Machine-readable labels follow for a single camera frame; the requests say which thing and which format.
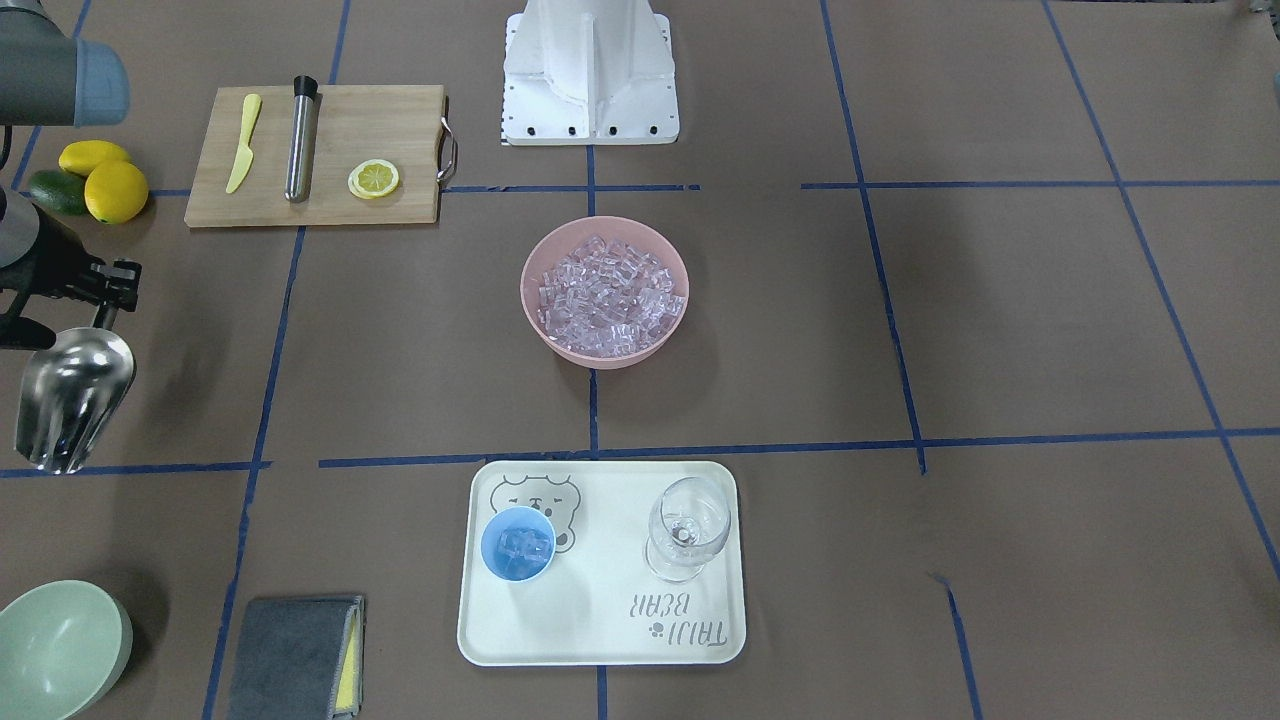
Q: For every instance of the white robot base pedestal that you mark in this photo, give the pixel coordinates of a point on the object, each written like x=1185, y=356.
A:
x=579, y=73

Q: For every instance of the cream bear tray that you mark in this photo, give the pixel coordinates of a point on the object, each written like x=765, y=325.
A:
x=599, y=602

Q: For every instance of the green ceramic bowl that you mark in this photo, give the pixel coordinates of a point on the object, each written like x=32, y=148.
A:
x=64, y=645

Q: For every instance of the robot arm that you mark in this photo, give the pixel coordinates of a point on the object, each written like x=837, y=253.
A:
x=51, y=79

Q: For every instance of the wooden cutting board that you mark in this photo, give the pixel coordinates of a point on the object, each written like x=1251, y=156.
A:
x=355, y=123

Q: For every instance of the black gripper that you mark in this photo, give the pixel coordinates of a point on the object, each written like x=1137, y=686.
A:
x=48, y=272

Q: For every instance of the pink bowl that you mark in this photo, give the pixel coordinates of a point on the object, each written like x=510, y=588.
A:
x=564, y=238

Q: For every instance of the silver metal ice scoop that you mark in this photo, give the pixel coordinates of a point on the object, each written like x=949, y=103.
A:
x=69, y=391

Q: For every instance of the light blue plastic cup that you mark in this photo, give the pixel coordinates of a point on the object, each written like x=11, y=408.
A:
x=519, y=516

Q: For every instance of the pile of clear ice cubes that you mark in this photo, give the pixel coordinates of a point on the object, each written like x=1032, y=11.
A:
x=606, y=298

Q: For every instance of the clear wine glass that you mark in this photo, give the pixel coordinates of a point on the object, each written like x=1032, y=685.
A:
x=688, y=527

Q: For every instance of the yellow plastic knife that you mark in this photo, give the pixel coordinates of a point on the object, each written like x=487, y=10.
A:
x=243, y=160

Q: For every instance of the silver metal rod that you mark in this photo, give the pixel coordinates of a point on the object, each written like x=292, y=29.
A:
x=300, y=162

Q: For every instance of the yellow lemon slice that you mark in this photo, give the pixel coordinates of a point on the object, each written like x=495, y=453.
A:
x=374, y=179

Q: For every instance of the ice cubes in blue cup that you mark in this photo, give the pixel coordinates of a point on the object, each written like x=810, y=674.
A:
x=524, y=549

